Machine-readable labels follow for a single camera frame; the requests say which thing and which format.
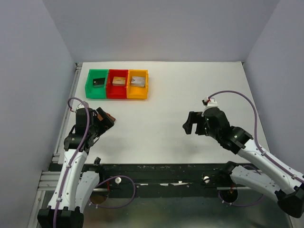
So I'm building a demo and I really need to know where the brown leather card holder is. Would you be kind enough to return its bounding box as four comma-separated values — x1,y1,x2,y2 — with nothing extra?
100,113,116,123

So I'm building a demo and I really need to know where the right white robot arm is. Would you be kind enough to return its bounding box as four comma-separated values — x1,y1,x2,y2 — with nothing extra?
182,107,304,218

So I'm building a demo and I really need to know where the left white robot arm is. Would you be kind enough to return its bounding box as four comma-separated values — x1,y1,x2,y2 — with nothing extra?
37,107,115,228

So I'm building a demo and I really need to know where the black card stack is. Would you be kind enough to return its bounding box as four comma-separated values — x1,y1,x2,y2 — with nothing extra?
93,77,105,88

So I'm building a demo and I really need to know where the gold card stack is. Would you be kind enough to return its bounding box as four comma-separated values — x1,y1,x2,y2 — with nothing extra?
112,76,125,86

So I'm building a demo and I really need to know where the silver card stack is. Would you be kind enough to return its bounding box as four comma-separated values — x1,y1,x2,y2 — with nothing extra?
131,76,146,88

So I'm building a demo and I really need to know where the green plastic bin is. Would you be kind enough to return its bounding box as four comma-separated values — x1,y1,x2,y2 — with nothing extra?
85,69,109,99

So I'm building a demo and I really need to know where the red plastic bin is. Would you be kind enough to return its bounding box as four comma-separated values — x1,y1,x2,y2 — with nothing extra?
106,69,128,99

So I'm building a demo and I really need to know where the orange plastic bin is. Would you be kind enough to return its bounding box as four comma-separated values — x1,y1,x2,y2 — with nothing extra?
126,69,149,100

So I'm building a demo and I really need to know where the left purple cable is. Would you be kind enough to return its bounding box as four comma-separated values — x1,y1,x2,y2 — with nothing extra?
53,97,136,228

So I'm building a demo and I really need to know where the purple cable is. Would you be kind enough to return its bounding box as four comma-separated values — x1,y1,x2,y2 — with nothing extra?
53,97,136,228
207,90,304,207

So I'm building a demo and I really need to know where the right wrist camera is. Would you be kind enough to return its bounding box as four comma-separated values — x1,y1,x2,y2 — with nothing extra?
202,97,218,112

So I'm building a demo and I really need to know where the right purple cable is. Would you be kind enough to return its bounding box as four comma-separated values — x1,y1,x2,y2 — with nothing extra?
207,90,304,207

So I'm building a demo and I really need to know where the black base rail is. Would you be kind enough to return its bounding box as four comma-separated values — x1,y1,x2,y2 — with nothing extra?
83,163,237,199

